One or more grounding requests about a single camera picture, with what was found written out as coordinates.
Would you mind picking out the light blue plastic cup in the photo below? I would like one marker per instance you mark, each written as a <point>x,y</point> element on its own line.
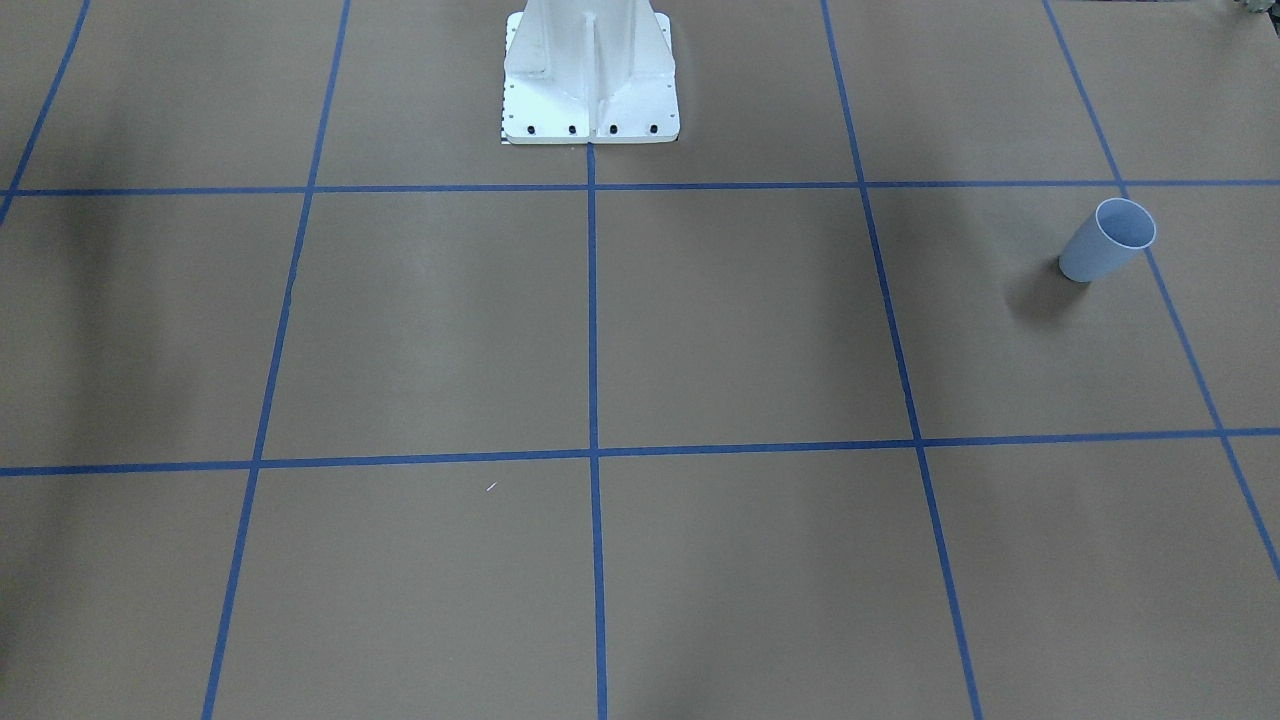
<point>1117,231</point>

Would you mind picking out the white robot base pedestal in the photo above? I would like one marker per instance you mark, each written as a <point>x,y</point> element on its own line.
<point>578,72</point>

